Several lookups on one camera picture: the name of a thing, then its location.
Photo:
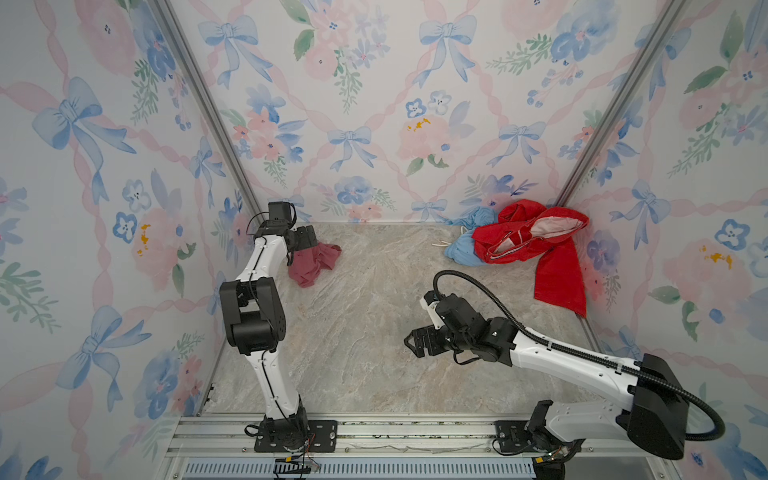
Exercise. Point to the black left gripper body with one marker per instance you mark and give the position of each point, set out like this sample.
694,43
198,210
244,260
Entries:
301,237

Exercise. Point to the light blue cloth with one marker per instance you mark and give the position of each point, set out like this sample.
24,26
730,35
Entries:
462,250

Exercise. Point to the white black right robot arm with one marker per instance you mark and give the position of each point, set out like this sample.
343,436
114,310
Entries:
639,401

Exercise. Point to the aluminium corner post right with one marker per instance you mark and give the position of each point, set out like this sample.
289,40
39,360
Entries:
657,37

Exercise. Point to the maroon cloth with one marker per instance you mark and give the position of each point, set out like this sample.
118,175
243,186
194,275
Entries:
309,263

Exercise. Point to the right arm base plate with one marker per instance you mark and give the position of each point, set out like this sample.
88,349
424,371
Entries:
512,437

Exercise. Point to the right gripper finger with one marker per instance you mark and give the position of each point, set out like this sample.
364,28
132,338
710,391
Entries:
418,352
414,339

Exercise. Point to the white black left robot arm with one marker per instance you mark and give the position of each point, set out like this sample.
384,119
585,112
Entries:
255,324

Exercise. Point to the aluminium corner post left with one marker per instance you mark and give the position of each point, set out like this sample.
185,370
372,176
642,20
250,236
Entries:
179,45

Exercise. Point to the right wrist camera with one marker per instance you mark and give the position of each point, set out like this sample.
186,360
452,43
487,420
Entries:
428,303

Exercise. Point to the aluminium corner post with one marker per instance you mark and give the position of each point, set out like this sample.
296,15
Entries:
657,37
179,45

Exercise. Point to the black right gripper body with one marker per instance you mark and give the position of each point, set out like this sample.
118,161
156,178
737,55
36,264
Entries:
439,342

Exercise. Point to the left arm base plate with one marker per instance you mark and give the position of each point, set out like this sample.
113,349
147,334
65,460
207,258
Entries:
279,436

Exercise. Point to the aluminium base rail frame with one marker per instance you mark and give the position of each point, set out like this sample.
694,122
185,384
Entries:
390,446

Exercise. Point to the red hooded garment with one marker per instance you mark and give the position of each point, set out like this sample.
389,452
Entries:
527,230

